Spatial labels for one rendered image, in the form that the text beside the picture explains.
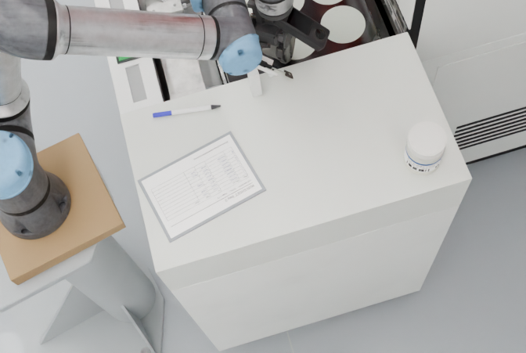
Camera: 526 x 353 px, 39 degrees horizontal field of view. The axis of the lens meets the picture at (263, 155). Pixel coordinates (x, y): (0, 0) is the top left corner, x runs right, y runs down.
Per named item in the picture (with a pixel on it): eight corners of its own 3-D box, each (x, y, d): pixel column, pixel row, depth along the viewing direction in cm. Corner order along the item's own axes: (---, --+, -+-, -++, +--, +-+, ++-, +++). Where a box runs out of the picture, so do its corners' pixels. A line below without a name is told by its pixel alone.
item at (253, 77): (275, 76, 154) (270, 41, 141) (280, 91, 152) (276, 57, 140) (246, 84, 153) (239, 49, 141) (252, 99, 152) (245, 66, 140)
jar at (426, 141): (432, 138, 145) (438, 116, 136) (445, 170, 142) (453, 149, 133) (398, 148, 145) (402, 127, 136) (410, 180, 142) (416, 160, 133)
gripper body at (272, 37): (261, 15, 157) (257, -20, 146) (300, 25, 155) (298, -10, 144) (249, 45, 154) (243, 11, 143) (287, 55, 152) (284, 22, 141)
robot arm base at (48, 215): (23, 253, 154) (5, 236, 145) (-12, 203, 160) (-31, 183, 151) (84, 210, 158) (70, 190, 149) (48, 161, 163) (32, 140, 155)
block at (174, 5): (181, 5, 173) (179, -3, 170) (185, 16, 172) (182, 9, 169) (148, 14, 173) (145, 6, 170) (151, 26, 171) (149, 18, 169)
